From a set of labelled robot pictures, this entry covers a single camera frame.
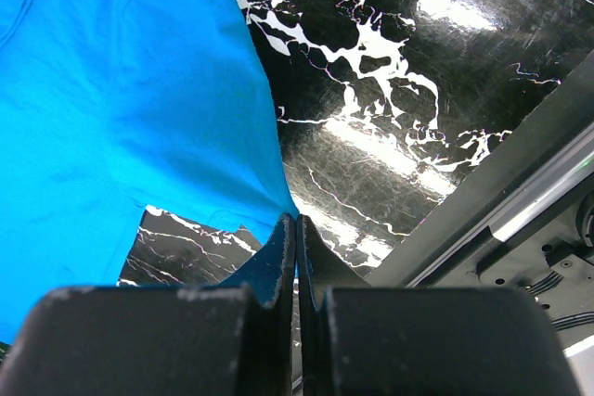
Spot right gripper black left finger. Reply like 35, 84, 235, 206
1, 214, 296, 395

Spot blue t shirt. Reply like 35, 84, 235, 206
1, 0, 297, 344

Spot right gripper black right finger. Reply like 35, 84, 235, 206
296, 215, 579, 395

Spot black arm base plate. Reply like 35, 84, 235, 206
476, 192, 593, 354

